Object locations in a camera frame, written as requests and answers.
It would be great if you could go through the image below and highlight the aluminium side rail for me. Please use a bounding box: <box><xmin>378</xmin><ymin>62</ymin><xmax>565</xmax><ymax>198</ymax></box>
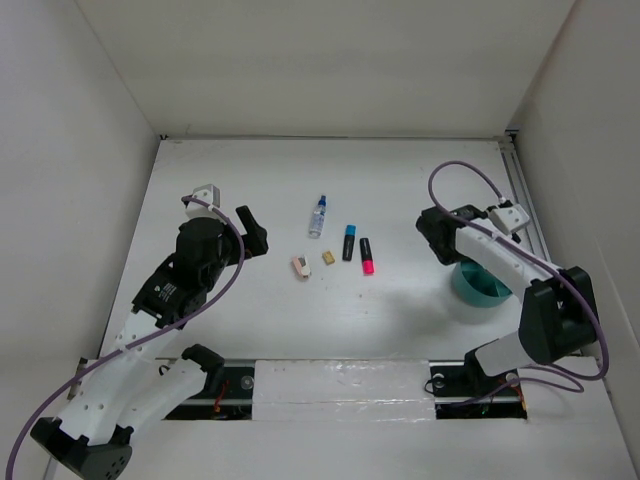
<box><xmin>496</xmin><ymin>130</ymin><xmax>551</xmax><ymax>261</ymax></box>

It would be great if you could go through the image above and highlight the clear spray bottle blue cap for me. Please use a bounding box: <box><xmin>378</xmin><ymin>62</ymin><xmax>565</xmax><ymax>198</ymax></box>
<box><xmin>308</xmin><ymin>195</ymin><xmax>327</xmax><ymax>238</ymax></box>

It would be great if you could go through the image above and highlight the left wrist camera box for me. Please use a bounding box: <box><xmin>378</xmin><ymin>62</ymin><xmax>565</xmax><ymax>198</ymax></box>
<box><xmin>182</xmin><ymin>184</ymin><xmax>220</xmax><ymax>219</ymax></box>

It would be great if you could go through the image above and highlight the pink eraser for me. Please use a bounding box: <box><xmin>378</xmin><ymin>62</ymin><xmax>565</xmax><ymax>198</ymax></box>
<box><xmin>291</xmin><ymin>255</ymin><xmax>311</xmax><ymax>280</ymax></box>

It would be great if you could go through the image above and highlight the small yellow sharpener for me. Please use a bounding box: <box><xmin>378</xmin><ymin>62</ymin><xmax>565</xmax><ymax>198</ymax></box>
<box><xmin>322</xmin><ymin>251</ymin><xmax>335</xmax><ymax>265</ymax></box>

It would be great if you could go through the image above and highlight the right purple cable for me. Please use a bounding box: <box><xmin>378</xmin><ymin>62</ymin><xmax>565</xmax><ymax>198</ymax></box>
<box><xmin>428</xmin><ymin>159</ymin><xmax>612</xmax><ymax>406</ymax></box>

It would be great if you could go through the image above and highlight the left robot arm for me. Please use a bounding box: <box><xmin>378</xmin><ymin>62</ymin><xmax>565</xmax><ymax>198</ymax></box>
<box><xmin>30</xmin><ymin>196</ymin><xmax>268</xmax><ymax>479</ymax></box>

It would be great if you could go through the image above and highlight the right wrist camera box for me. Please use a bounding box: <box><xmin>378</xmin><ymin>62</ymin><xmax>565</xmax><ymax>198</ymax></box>
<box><xmin>488</xmin><ymin>204</ymin><xmax>531</xmax><ymax>236</ymax></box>

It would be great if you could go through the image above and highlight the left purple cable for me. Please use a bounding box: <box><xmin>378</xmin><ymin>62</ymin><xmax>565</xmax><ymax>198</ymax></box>
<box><xmin>4</xmin><ymin>195</ymin><xmax>246</xmax><ymax>480</ymax></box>

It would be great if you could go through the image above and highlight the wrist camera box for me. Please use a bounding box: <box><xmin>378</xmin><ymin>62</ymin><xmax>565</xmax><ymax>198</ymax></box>
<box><xmin>488</xmin><ymin>204</ymin><xmax>531</xmax><ymax>236</ymax></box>
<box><xmin>182</xmin><ymin>184</ymin><xmax>220</xmax><ymax>219</ymax></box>

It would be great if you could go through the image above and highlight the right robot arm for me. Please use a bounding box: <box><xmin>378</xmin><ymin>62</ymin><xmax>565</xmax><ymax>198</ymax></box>
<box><xmin>238</xmin><ymin>206</ymin><xmax>600</xmax><ymax>405</ymax></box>

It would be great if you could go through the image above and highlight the pink capped black highlighter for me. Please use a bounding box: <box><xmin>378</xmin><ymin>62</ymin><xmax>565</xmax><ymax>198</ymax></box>
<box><xmin>359</xmin><ymin>237</ymin><xmax>375</xmax><ymax>276</ymax></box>

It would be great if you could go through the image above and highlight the purple cable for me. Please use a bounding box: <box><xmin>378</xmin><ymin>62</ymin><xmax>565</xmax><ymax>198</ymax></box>
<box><xmin>4</xmin><ymin>195</ymin><xmax>246</xmax><ymax>480</ymax></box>
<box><xmin>428</xmin><ymin>159</ymin><xmax>612</xmax><ymax>406</ymax></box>

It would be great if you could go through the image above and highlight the blue capped black highlighter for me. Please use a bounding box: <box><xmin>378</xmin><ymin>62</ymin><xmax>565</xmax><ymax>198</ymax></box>
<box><xmin>342</xmin><ymin>224</ymin><xmax>356</xmax><ymax>261</ymax></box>

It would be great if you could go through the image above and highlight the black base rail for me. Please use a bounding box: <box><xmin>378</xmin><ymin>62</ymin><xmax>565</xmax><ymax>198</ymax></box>
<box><xmin>167</xmin><ymin>360</ymin><xmax>527</xmax><ymax>421</ymax></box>

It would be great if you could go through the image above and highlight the teal round container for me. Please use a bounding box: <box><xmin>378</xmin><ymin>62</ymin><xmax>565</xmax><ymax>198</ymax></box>
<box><xmin>451</xmin><ymin>260</ymin><xmax>512</xmax><ymax>308</ymax></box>

